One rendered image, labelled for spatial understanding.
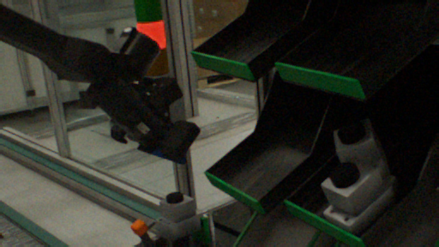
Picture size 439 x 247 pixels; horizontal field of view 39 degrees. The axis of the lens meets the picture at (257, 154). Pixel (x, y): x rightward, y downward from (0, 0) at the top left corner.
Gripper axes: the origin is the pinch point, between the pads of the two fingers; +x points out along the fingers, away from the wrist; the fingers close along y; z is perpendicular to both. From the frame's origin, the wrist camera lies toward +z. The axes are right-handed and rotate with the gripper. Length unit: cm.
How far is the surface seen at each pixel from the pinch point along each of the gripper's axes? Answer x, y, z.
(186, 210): 8.1, -2.0, -6.4
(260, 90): -8.3, -20.7, 9.0
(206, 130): 64, 81, 37
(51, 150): 25, 86, 0
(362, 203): -10.3, -46.6, -3.8
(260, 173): -5.4, -26.7, -1.8
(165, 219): 7.7, 0.6, -9.4
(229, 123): 71, 81, 45
